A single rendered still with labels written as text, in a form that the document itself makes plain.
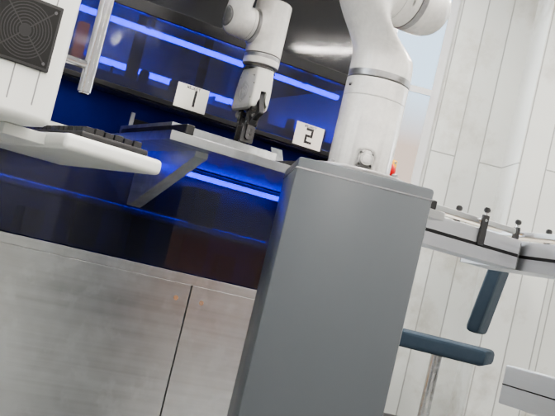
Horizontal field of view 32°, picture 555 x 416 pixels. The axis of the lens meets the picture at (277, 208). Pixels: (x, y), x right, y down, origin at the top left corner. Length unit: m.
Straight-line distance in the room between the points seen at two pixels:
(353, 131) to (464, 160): 3.70
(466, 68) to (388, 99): 3.76
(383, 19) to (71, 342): 1.05
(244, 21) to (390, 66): 0.49
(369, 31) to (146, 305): 0.92
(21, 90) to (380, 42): 0.65
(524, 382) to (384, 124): 1.42
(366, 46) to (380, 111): 0.13
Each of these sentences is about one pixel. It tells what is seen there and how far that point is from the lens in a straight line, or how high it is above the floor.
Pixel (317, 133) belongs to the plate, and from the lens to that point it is 2.56.
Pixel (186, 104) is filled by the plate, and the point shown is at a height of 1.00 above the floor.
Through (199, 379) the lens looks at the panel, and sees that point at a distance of 2.47.
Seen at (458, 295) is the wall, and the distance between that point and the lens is 5.47.
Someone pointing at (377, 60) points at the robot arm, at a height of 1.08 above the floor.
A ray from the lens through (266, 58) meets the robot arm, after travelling 2.23.
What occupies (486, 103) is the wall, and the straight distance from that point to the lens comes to 5.58.
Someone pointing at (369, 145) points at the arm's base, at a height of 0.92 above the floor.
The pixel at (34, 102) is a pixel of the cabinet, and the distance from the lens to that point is 1.72.
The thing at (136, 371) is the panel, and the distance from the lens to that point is 2.40.
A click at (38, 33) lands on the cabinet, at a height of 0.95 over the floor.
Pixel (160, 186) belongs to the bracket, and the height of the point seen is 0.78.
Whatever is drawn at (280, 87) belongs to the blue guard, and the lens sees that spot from 2.51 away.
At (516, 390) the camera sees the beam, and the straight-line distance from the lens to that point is 3.09.
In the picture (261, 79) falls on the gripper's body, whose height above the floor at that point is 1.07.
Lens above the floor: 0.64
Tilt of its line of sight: 4 degrees up
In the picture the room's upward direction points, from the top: 13 degrees clockwise
